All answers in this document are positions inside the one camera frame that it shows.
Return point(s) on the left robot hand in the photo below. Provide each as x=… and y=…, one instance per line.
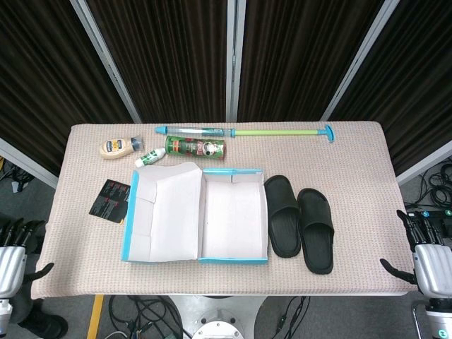
x=12, y=268

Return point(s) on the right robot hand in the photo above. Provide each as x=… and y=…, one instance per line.
x=434, y=268

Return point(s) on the black slipper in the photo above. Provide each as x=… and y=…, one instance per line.
x=318, y=257
x=282, y=242

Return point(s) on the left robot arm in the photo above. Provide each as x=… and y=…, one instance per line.
x=4, y=314

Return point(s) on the light blue shoe box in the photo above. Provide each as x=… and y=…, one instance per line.
x=229, y=219

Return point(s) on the black power strip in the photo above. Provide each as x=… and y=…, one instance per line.
x=423, y=213

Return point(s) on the black printed card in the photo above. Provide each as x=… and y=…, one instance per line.
x=106, y=201

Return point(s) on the beige woven table cloth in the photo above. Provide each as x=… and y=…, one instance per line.
x=353, y=176

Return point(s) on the mayonnaise squeeze bottle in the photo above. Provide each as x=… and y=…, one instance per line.
x=116, y=148

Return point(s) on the small white green bottle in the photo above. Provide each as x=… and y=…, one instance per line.
x=150, y=157

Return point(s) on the black curtain panel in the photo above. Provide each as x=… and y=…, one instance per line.
x=169, y=53
x=42, y=70
x=300, y=53
x=423, y=70

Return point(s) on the green chips can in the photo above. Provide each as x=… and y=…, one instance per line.
x=190, y=146

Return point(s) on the blue green water pump toy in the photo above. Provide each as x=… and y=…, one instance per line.
x=197, y=131

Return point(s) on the aluminium partition post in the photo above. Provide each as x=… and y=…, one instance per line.
x=108, y=63
x=359, y=60
x=234, y=60
x=28, y=162
x=423, y=164

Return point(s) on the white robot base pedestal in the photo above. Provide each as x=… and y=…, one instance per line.
x=215, y=326

